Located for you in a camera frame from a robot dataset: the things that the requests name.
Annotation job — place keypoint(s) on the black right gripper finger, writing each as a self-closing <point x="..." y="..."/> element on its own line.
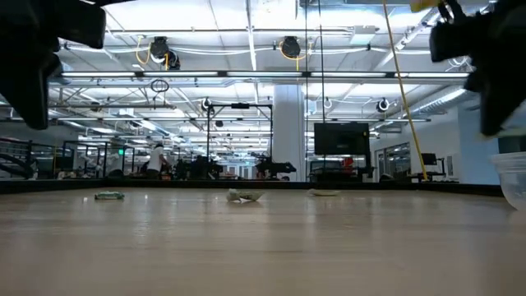
<point x="503" y="98"/>

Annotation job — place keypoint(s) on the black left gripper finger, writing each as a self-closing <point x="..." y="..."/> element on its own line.
<point x="26" y="90"/>

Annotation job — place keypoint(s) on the clear plastic bin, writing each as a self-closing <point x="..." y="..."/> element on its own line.
<point x="513" y="181"/>

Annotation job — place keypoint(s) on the green sweetener packet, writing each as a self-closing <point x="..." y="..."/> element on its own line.
<point x="109" y="195"/>

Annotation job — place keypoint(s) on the black background robot arm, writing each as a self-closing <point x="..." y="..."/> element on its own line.
<point x="274" y="167"/>

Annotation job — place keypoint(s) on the small black desk monitor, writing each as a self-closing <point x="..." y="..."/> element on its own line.
<point x="430" y="159"/>

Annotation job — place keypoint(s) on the yellow slanted pole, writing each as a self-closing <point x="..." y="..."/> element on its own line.
<point x="404" y="96"/>

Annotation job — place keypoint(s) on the person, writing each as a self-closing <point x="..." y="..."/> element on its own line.
<point x="156" y="160"/>

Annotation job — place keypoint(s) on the black monitor screen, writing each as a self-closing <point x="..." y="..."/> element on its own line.
<point x="342" y="139"/>

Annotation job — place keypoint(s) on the red background object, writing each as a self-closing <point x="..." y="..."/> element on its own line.
<point x="348" y="165"/>

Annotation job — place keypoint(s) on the white square column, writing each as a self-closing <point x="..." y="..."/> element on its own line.
<point x="289" y="131"/>

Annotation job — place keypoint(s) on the long ceiling light strip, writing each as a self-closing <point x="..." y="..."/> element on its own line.
<point x="263" y="74"/>

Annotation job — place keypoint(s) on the black low station frame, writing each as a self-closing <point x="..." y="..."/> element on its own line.
<point x="98" y="158"/>

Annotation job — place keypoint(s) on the black table edge rail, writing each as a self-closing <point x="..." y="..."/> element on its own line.
<point x="164" y="185"/>

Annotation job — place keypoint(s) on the black metal station frame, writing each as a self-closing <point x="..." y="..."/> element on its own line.
<point x="240" y="106"/>

